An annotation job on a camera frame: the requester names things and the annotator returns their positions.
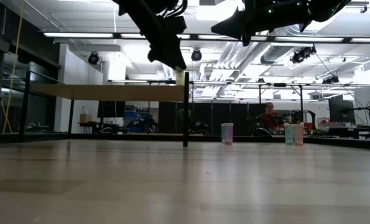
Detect blue storage bins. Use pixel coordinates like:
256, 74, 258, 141
124, 111, 154, 133

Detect pink medicine bottle white cap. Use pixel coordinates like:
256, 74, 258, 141
224, 123, 234, 146
293, 123, 305, 146

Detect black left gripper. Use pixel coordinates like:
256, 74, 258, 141
127, 9, 187, 71

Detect silver ventilation duct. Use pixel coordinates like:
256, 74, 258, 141
261, 43, 297, 65

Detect person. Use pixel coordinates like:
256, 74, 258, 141
261, 101, 280, 131

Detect black computer monitor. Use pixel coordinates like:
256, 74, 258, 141
329, 98, 356, 124

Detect wooden shelf with black frame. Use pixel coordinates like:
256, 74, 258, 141
18, 70, 190, 147

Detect yellow medicine bottle white cap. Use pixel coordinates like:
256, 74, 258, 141
175, 68, 185, 86

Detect black partition panels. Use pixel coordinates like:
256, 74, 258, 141
158, 102, 268, 136

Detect black ceiling camera cluster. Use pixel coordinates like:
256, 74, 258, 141
290, 45, 317, 65

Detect background black metal frame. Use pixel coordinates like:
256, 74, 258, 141
108, 79, 370, 123

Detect background green plant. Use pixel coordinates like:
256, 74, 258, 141
177, 108, 192, 125

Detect black wall screen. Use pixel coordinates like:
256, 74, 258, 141
97, 101, 126, 118

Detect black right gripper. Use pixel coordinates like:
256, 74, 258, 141
211, 0, 274, 47

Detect overhead light bar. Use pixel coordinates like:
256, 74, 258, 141
38, 30, 370, 44

